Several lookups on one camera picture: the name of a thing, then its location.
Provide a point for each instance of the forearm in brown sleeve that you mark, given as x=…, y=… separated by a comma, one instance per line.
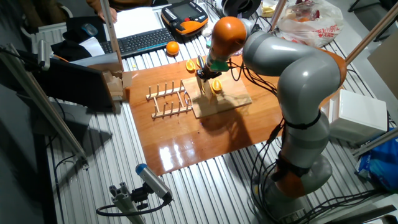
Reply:
x=96, y=3

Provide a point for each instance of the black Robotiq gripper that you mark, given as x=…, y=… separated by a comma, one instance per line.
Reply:
x=211, y=73

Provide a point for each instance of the orange black teach pendant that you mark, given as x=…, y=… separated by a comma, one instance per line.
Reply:
x=185, y=18

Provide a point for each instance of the wooden peg dish rack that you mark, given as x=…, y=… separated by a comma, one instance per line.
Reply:
x=169, y=99

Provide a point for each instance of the small white paper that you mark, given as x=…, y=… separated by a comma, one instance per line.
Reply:
x=92, y=46

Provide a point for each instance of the blue plastic bag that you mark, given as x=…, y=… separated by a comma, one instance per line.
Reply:
x=379, y=161

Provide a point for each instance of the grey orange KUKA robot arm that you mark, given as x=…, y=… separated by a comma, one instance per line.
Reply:
x=301, y=77

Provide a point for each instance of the black cloth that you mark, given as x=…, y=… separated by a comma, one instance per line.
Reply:
x=68, y=46

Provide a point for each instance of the white garlic bulb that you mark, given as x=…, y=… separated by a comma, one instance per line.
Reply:
x=206, y=31

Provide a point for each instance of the reddish glossy wooden board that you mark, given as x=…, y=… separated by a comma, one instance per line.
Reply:
x=186, y=140

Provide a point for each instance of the grey camera with blue end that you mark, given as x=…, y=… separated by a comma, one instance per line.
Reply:
x=154, y=181

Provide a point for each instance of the orange wedge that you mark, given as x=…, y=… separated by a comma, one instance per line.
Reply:
x=190, y=65
x=198, y=62

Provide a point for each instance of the black filament spool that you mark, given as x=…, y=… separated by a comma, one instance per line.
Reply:
x=241, y=6

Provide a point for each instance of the whole orange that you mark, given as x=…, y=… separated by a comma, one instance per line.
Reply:
x=172, y=48

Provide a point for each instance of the dark computer mouse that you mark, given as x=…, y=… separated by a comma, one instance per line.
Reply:
x=89, y=29

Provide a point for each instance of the brown cardboard panel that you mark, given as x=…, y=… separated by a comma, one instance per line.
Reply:
x=385, y=65

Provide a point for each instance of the large white paper sheet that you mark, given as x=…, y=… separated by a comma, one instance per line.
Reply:
x=136, y=21

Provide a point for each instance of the person hand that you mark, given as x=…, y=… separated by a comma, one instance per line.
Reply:
x=107, y=15

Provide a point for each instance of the bamboo cutting board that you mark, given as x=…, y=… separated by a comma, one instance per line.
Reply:
x=233, y=101

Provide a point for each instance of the aluminium frame post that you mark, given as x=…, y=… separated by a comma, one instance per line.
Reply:
x=376, y=141
x=43, y=102
x=370, y=35
x=112, y=37
x=277, y=14

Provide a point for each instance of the white drawer box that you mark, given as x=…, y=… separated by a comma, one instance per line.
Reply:
x=357, y=115

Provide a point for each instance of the black keyboard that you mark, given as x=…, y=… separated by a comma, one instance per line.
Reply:
x=140, y=42

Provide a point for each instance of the white ribbed rack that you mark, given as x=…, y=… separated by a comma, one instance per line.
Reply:
x=49, y=34

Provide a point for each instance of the steel cleaver knife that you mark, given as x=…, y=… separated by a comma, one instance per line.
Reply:
x=206, y=89

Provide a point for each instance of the black monitor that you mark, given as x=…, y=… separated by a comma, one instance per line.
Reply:
x=74, y=84

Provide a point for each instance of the white red-print plastic bag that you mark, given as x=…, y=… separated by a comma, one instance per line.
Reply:
x=311, y=28

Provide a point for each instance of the short aluminium profile mount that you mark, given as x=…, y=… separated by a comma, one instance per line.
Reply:
x=124, y=202

